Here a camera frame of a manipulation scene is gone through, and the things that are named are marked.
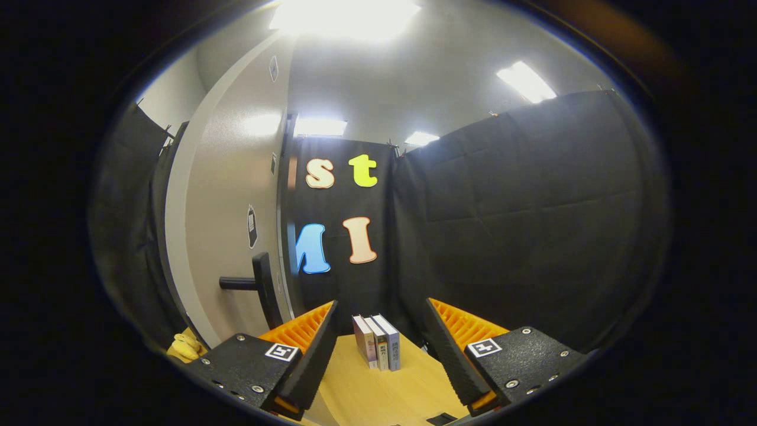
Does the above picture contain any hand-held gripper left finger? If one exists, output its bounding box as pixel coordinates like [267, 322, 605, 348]
[186, 299, 339, 422]

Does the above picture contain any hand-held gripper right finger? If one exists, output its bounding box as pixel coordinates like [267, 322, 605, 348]
[426, 298, 592, 417]

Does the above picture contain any black door handle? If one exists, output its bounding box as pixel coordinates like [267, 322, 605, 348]
[219, 252, 284, 330]

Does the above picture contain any pink book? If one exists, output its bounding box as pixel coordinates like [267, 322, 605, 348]
[352, 315, 378, 370]

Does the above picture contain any white book with dark spine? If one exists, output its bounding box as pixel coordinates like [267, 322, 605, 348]
[364, 317, 390, 372]

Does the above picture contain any dark grey cabinet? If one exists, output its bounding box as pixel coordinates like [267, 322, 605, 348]
[278, 112, 303, 320]

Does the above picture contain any yellow plush toy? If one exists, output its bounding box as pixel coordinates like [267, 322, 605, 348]
[167, 328, 208, 363]

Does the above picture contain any long ceiling light strip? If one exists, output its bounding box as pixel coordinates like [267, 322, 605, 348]
[496, 60, 558, 104]

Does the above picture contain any large ceiling light panel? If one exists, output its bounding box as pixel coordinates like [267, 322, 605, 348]
[269, 0, 422, 39]

